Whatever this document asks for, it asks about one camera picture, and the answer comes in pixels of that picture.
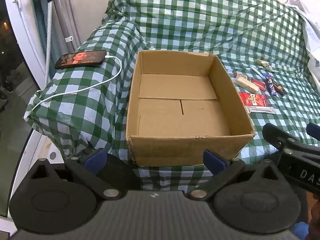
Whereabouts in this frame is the gold wrapped candy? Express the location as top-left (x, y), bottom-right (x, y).
top-left (258, 60), bottom-right (275, 73)

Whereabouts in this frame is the large red snack packet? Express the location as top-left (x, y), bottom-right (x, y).
top-left (239, 92), bottom-right (268, 107)

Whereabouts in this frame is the silver white snack bar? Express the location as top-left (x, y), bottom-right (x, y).
top-left (245, 106), bottom-right (276, 114)

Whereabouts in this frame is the clear rice cracker packet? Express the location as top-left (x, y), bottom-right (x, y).
top-left (234, 73), bottom-right (260, 94)

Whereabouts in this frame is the white charging cable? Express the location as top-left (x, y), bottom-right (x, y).
top-left (30, 54), bottom-right (123, 114)

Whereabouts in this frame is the white window door frame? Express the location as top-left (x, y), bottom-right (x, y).
top-left (5, 0), bottom-right (46, 89)

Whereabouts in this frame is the green checkered sofa cover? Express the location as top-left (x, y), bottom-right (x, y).
top-left (23, 0), bottom-right (320, 193)

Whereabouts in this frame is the black smartphone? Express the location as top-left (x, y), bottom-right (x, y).
top-left (55, 50), bottom-right (106, 69)

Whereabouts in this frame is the grey curtain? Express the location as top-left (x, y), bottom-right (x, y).
top-left (54, 0), bottom-right (81, 53)

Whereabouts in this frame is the dark brown cracker packet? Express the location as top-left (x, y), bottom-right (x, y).
top-left (272, 79), bottom-right (286, 96)

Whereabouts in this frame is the open cardboard box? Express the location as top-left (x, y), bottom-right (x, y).
top-left (126, 50), bottom-right (254, 167)

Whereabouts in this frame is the small red snack packet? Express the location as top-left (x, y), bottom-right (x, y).
top-left (251, 78), bottom-right (266, 92)

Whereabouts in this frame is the thin white blue sachet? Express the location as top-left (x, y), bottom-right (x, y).
top-left (249, 65), bottom-right (265, 79)

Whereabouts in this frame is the purple snack bar wrapper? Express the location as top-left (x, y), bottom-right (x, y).
top-left (265, 75), bottom-right (277, 96)

